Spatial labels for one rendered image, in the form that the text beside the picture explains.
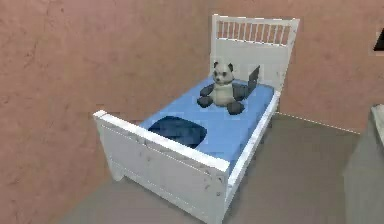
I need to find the dark blue pillow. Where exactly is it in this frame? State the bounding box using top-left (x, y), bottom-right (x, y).
top-left (147, 115), bottom-right (208, 150)

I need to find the black and white panda toy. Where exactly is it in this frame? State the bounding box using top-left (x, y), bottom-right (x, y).
top-left (196, 60), bottom-right (251, 116)

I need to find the white bed with blue mattress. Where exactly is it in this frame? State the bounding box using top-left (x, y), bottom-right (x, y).
top-left (92, 13), bottom-right (301, 224)

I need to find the grey laptop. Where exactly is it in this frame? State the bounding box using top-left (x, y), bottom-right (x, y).
top-left (244, 65), bottom-right (261, 94)

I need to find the dark framed picture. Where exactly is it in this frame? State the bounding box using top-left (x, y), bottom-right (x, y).
top-left (372, 27), bottom-right (384, 53)

